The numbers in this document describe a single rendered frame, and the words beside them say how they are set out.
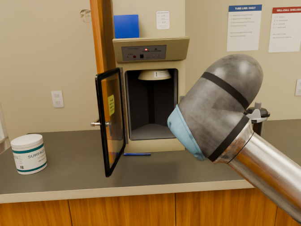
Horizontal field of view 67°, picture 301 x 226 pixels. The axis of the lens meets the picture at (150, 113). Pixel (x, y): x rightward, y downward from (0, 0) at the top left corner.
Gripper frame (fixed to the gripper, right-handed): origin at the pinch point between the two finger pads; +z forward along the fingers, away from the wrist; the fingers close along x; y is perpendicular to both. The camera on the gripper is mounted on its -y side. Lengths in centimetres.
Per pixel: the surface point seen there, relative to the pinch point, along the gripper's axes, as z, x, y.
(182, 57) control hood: -28.7, 16.6, 27.3
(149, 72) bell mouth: -42, 27, 20
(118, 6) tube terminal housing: -55, 27, 50
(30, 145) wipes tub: -99, 24, -7
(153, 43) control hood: -44, 14, 34
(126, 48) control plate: -54, 18, 32
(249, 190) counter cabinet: -10.6, -11.8, -28.1
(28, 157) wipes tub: -100, 24, -13
